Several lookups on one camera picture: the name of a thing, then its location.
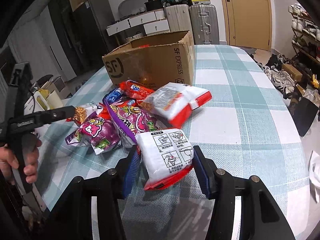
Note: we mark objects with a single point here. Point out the plaid teal tablecloth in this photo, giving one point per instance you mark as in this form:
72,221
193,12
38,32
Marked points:
245,129

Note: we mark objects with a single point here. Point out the orange shrimp stick bag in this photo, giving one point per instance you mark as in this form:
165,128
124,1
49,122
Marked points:
175,102

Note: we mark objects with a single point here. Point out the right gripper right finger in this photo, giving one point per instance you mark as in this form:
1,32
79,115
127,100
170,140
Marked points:
261,217

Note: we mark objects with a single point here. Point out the white red snack pack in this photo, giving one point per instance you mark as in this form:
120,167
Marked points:
167,156

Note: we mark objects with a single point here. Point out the silver suitcase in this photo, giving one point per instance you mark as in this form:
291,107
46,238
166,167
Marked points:
204,24

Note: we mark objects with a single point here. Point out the small brown box on floor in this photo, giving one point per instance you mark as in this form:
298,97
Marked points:
295,74

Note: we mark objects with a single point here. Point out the purple green snack bag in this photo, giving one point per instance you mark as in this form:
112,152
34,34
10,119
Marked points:
99,133

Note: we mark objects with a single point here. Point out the SF cardboard box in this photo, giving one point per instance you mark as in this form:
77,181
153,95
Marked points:
153,61

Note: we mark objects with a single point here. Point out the blue cookie pack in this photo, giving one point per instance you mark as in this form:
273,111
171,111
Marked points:
113,96

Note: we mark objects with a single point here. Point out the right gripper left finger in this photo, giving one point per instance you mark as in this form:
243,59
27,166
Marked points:
71,217

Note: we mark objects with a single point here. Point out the white drawer desk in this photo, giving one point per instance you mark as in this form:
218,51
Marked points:
145,24

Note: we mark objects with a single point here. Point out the red snack bag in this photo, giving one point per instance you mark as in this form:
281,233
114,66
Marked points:
135,90

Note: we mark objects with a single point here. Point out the beige suitcase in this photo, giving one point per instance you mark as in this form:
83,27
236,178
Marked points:
178,18

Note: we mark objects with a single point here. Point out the wooden door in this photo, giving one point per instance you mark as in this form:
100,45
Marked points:
248,23

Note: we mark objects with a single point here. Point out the left hand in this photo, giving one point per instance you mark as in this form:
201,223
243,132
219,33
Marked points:
9,161

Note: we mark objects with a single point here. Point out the shoe rack with shoes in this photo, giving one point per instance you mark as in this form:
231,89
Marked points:
305,33

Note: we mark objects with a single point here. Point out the purple white snack bag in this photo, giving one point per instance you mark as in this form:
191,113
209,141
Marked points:
130,121

